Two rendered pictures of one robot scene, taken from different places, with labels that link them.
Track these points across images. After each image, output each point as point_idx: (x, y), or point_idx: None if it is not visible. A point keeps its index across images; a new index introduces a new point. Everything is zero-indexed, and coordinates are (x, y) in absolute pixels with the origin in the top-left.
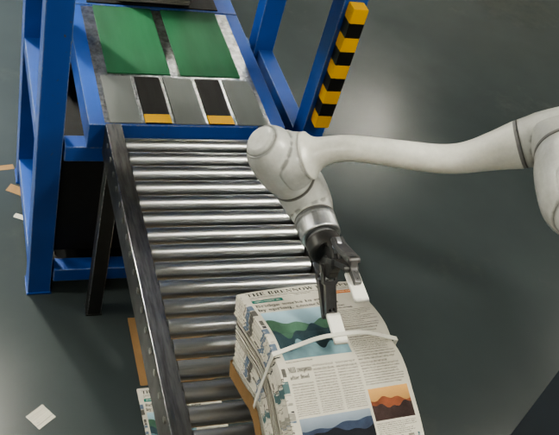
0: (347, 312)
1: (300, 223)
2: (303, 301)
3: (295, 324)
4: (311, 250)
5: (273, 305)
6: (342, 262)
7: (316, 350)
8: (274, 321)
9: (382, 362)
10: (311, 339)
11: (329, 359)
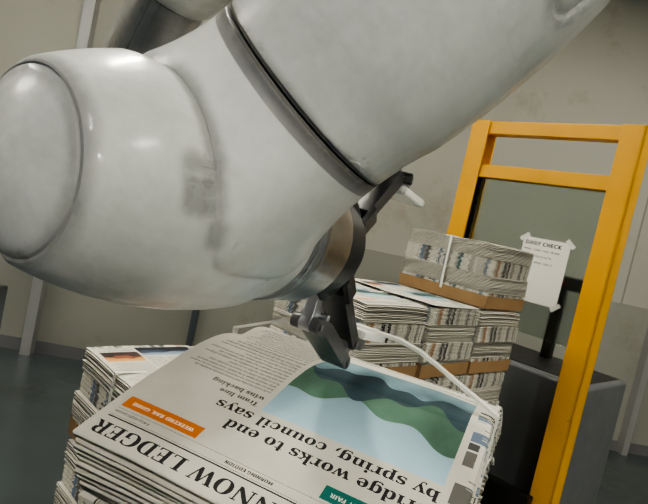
0: (245, 376)
1: (337, 224)
2: (289, 448)
3: (394, 414)
4: (365, 245)
5: (374, 487)
6: (385, 185)
7: (399, 382)
8: (432, 444)
9: (299, 339)
10: (425, 354)
11: (386, 371)
